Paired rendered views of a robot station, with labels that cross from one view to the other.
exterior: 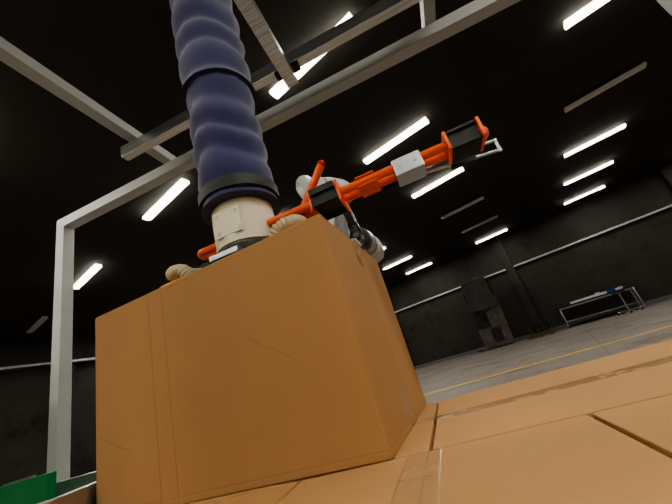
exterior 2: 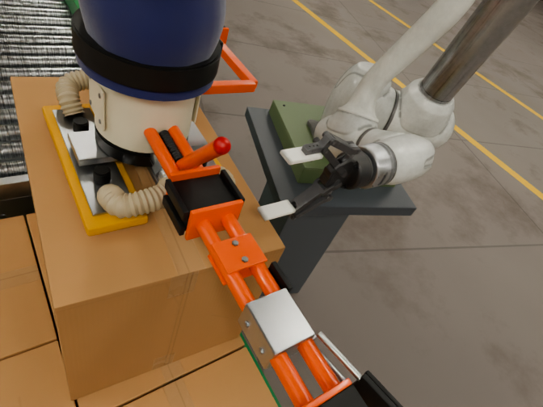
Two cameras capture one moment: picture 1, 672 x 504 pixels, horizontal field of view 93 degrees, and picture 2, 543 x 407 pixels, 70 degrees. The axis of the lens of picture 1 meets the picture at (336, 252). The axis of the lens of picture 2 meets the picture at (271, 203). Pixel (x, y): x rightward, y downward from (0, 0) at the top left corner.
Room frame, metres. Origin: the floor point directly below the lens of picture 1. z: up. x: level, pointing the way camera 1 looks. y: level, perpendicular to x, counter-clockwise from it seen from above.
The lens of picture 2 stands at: (0.42, -0.29, 1.50)
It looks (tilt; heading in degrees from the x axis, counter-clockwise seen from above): 43 degrees down; 28
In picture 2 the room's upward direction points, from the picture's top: 23 degrees clockwise
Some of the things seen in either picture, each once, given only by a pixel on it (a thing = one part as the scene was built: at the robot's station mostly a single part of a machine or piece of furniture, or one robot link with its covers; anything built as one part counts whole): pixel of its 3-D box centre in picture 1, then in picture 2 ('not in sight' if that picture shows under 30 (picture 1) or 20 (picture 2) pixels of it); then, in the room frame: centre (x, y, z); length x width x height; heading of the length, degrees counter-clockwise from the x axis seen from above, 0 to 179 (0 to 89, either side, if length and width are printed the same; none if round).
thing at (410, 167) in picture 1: (408, 168); (275, 327); (0.68, -0.23, 1.07); 0.07 x 0.07 x 0.04; 77
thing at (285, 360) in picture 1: (266, 362); (133, 218); (0.79, 0.24, 0.74); 0.60 x 0.40 x 0.40; 73
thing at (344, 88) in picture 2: not in sight; (359, 99); (1.51, 0.15, 0.98); 0.18 x 0.16 x 0.22; 127
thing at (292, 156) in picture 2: not in sight; (301, 154); (0.89, -0.06, 1.15); 0.07 x 0.03 x 0.01; 167
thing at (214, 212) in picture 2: (328, 201); (203, 200); (0.73, -0.02, 1.08); 0.10 x 0.08 x 0.06; 167
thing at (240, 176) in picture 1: (241, 202); (152, 43); (0.79, 0.22, 1.20); 0.23 x 0.23 x 0.04
